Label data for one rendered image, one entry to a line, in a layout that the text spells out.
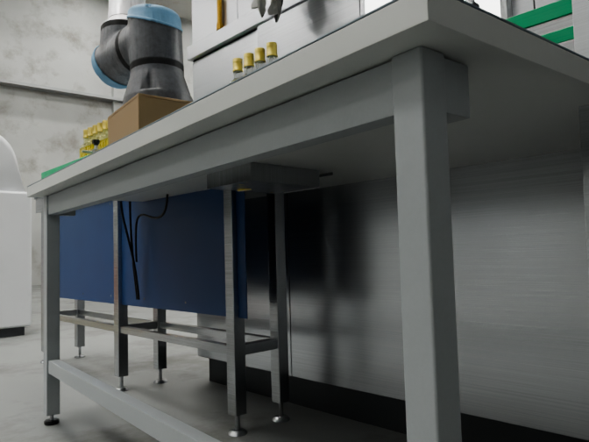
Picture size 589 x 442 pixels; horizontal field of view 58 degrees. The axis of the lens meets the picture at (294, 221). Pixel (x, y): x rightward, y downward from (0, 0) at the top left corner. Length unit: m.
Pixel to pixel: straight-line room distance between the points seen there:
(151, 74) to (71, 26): 12.37
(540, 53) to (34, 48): 12.69
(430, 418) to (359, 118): 0.33
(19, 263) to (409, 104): 3.71
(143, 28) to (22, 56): 11.80
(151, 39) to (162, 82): 0.10
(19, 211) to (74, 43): 9.55
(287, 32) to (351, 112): 1.27
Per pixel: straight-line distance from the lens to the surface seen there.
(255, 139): 0.78
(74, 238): 2.63
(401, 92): 0.58
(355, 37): 0.58
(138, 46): 1.23
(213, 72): 2.25
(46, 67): 13.06
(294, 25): 1.86
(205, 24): 2.36
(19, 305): 4.12
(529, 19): 1.19
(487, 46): 0.61
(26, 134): 12.58
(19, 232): 4.12
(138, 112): 1.11
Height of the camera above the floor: 0.51
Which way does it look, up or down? 3 degrees up
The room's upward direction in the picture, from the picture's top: 2 degrees counter-clockwise
